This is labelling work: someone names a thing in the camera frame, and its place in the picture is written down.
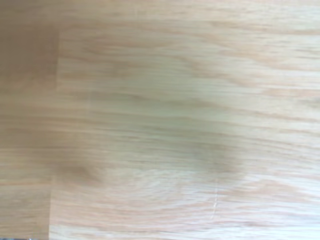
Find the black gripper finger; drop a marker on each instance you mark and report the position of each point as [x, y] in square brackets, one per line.
[15, 238]

